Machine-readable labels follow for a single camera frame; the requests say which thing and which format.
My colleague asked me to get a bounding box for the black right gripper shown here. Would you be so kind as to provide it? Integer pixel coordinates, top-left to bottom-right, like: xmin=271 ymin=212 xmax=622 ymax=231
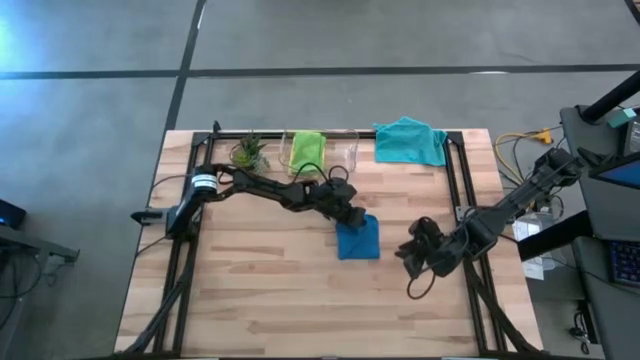
xmin=395 ymin=217 xmax=466 ymax=280

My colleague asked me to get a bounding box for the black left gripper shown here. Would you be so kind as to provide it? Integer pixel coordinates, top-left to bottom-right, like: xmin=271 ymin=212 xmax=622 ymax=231
xmin=313 ymin=177 xmax=367 ymax=230

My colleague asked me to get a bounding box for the dark blue microfiber towel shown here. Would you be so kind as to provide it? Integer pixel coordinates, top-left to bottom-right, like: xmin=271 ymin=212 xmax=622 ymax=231
xmin=334 ymin=213 xmax=381 ymax=261

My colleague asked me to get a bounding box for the green microfiber towel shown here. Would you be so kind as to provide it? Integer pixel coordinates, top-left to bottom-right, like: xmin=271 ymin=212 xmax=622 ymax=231
xmin=288 ymin=130 xmax=327 ymax=177

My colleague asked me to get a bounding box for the teal microfiber towel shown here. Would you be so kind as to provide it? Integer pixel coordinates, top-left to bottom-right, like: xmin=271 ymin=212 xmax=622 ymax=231
xmin=373 ymin=116 xmax=449 ymax=168

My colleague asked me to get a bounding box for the clear plastic bin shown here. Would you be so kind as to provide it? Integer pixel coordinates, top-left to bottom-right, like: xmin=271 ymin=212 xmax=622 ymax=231
xmin=278 ymin=128 xmax=361 ymax=177

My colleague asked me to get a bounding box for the white box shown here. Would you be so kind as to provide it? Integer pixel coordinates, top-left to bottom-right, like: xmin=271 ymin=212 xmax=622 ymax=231
xmin=512 ymin=215 xmax=545 ymax=242
xmin=522 ymin=258 xmax=547 ymax=281

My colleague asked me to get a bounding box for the potted succulent plant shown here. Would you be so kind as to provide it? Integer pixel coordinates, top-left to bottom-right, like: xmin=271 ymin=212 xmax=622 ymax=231
xmin=228 ymin=131 xmax=272 ymax=176

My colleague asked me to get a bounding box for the black desk bar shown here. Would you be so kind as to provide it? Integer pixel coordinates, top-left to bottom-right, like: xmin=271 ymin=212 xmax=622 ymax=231
xmin=517 ymin=209 xmax=594 ymax=262

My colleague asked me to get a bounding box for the dark grey desk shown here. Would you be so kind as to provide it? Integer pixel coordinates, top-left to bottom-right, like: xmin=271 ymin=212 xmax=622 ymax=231
xmin=559 ymin=103 xmax=640 ymax=242

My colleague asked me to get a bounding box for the grey desk with keyboard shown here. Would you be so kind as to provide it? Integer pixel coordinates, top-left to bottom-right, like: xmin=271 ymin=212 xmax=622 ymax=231
xmin=572 ymin=237 xmax=640 ymax=360

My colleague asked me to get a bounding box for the black keyboard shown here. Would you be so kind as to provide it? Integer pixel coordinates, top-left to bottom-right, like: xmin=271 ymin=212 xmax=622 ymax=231
xmin=606 ymin=238 xmax=640 ymax=289

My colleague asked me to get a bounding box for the small teal box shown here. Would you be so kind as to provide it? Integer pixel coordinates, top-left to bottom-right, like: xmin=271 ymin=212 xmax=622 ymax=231
xmin=607 ymin=107 xmax=639 ymax=129

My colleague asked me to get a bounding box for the black pole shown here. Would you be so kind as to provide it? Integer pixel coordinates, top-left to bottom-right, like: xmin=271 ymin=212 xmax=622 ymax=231
xmin=579 ymin=69 xmax=640 ymax=125

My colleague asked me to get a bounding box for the grey metal stand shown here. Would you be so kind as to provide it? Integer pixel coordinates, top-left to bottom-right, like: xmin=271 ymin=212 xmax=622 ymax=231
xmin=0 ymin=224 xmax=81 ymax=360

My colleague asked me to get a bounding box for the dark electronic device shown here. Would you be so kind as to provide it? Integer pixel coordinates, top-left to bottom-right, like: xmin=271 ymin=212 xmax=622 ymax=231
xmin=0 ymin=198 xmax=29 ymax=231

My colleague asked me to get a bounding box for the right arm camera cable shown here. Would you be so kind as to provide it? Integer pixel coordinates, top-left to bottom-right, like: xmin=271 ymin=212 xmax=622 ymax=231
xmin=406 ymin=271 xmax=438 ymax=301

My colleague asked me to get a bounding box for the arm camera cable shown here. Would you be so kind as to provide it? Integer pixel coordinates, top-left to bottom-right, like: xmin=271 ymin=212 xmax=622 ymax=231
xmin=293 ymin=161 xmax=351 ymax=185
xmin=406 ymin=271 xmax=438 ymax=301

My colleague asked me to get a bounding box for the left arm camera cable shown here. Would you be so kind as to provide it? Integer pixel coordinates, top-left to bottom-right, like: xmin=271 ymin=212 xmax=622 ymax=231
xmin=293 ymin=161 xmax=351 ymax=185

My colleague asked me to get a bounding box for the black aluminium table frame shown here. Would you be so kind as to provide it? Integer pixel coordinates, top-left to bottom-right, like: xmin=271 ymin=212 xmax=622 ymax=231
xmin=119 ymin=119 xmax=544 ymax=360

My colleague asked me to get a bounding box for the yellow plug with cable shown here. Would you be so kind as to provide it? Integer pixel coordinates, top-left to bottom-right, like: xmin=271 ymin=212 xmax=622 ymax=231
xmin=493 ymin=127 xmax=555 ymax=174

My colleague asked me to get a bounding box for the black cable bundle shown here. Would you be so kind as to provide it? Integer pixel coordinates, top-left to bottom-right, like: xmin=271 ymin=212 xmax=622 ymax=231
xmin=568 ymin=310 xmax=597 ymax=356

